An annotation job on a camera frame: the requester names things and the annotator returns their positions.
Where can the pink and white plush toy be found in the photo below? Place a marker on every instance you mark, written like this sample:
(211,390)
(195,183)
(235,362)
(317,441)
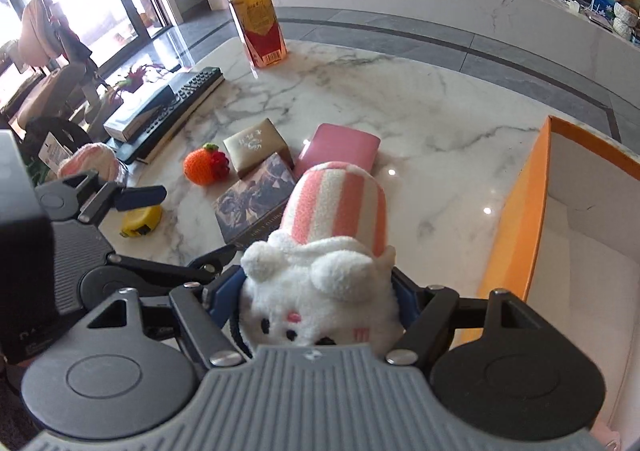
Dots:
(85,158)

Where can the pink chair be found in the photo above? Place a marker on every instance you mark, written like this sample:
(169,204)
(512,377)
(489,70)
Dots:
(35,31)

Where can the black remote keyboard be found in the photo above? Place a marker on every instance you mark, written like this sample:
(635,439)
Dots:
(135,153)

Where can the dark patterned box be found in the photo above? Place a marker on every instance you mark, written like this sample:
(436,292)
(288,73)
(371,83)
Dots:
(250,201)

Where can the dark bag with tag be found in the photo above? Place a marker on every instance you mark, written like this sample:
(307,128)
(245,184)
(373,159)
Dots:
(75,131)

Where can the yellow tape measure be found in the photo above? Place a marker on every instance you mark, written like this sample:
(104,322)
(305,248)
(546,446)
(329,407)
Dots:
(140,221)

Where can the brown chair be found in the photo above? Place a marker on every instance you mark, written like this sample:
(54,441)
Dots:
(45,96)

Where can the crochet orange toy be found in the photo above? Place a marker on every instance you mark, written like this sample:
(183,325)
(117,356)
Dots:
(200,168)

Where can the white power strip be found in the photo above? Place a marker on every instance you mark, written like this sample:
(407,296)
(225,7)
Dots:
(572,5)

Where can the brown gift box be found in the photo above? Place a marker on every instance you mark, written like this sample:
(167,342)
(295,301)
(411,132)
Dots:
(255,143)

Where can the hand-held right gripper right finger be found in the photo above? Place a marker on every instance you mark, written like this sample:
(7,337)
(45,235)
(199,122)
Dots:
(406,301)

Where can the pink wallet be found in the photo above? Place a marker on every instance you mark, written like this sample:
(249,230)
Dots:
(335,146)

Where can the white and blue box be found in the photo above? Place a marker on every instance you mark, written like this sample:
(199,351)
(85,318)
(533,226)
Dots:
(140,113)

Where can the white marble tv cabinet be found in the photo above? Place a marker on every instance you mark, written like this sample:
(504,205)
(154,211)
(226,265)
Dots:
(400,6)

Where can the orange cardboard box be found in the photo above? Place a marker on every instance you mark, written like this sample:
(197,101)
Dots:
(515,231)

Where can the white bunny plush pink striped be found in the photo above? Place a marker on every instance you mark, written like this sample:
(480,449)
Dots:
(330,211)

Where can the tea bottle red label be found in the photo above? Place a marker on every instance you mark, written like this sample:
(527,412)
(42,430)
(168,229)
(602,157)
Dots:
(257,21)

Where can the red leaf plant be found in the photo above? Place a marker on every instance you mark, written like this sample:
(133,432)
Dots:
(135,77)

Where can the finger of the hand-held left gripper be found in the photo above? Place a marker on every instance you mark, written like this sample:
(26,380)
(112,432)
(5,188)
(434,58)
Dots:
(140,197)
(160,270)

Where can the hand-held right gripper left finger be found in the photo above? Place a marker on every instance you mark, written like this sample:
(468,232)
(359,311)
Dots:
(225,296)

